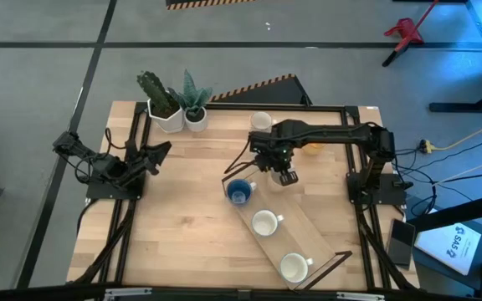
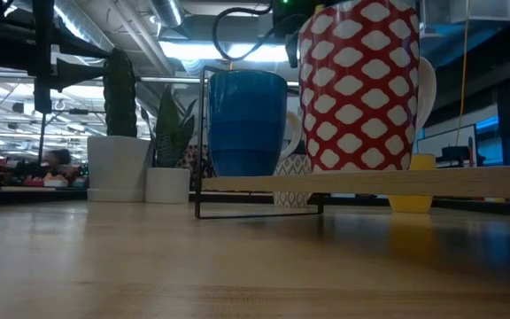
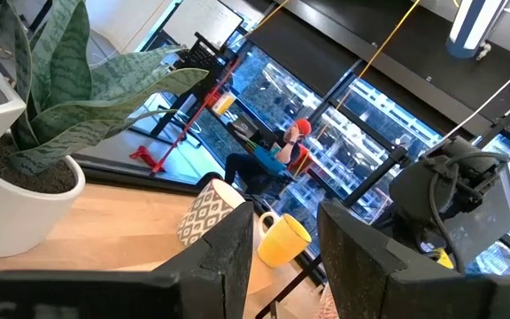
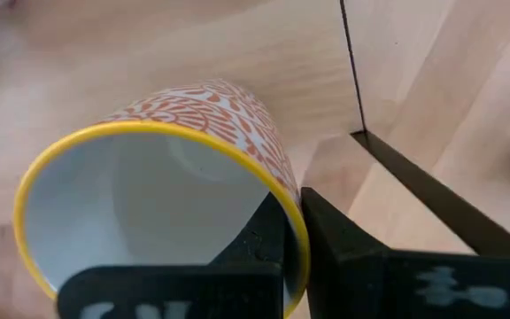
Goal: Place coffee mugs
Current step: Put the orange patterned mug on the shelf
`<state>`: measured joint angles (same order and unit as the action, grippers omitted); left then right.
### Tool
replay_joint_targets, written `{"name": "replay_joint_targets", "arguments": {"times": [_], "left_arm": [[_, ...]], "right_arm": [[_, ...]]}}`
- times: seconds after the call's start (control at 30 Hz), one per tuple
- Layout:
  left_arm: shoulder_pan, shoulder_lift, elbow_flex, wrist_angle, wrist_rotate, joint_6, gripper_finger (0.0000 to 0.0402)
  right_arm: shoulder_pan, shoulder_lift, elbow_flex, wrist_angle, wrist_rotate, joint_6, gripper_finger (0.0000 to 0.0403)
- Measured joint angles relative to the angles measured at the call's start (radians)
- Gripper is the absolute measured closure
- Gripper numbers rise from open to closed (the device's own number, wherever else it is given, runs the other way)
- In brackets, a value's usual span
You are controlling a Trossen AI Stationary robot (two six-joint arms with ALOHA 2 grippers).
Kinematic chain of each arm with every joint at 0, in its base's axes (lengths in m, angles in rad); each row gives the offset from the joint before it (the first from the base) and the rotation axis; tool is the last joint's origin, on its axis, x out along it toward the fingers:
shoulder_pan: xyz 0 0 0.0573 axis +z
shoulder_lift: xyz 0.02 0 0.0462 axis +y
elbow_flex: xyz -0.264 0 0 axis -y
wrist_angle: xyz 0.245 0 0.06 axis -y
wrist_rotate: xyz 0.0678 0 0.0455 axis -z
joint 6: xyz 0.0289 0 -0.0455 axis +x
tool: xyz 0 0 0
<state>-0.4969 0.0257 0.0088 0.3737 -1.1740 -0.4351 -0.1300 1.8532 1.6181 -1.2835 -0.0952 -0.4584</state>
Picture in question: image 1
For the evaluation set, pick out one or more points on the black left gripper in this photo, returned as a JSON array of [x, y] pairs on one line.
[[142, 158]]

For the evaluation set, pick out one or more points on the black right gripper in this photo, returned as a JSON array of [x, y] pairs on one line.
[[276, 159]]

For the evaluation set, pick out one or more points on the grey and white patterned mug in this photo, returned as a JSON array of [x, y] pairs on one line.
[[276, 180]]

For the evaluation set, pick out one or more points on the blue ceramic mug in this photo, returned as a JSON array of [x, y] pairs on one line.
[[239, 191]]

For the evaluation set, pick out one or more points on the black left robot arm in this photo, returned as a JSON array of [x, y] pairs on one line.
[[98, 165]]

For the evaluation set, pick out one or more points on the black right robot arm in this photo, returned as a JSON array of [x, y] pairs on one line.
[[333, 133]]

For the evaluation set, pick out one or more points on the red mug with white pattern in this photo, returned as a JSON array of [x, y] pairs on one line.
[[265, 222]]

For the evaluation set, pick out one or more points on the cactus in white faceted pot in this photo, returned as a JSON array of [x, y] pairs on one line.
[[163, 106]]

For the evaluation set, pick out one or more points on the cream ceramic mug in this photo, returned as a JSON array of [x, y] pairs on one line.
[[261, 121]]

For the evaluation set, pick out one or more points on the snake plant in white pot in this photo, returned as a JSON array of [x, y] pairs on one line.
[[195, 113]]

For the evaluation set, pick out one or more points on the black mat with hazard stripe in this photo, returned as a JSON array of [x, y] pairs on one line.
[[274, 94], [207, 3]]

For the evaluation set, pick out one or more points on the white ceramic mug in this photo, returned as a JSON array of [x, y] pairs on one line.
[[294, 267]]

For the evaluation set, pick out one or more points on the smartphone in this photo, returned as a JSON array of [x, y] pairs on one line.
[[401, 243]]

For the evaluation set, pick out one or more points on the yellow power plug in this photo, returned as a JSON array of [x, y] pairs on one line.
[[426, 145]]

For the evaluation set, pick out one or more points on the white printed box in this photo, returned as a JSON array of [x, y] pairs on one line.
[[450, 246]]

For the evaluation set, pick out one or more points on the red metal stand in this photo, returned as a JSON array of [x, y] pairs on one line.
[[406, 31]]

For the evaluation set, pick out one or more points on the black desk leg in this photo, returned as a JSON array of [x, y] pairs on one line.
[[467, 106]]

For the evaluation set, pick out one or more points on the black aluminium table frame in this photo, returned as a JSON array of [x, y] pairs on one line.
[[266, 107]]

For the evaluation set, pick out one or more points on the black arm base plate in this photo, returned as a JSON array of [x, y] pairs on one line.
[[98, 192], [391, 192]]

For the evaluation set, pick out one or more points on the black overhead frame bar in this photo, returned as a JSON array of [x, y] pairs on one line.
[[241, 295]]

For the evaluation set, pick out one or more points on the silver metal bracket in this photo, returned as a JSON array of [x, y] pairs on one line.
[[360, 296], [128, 292]]

